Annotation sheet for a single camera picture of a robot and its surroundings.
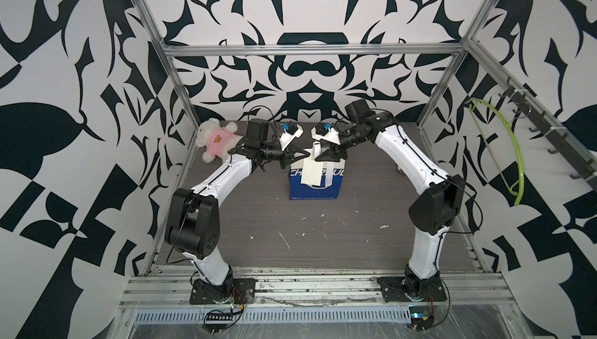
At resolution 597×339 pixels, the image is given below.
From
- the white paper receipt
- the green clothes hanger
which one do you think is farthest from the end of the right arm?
the green clothes hanger

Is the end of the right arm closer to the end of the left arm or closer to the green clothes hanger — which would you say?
the end of the left arm

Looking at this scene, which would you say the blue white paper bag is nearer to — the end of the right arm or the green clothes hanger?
the end of the right arm

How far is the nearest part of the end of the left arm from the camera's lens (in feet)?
2.19

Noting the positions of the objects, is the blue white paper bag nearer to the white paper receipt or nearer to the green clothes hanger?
the white paper receipt

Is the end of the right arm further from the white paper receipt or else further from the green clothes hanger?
the green clothes hanger

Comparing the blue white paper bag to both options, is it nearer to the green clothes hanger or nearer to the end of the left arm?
the end of the left arm
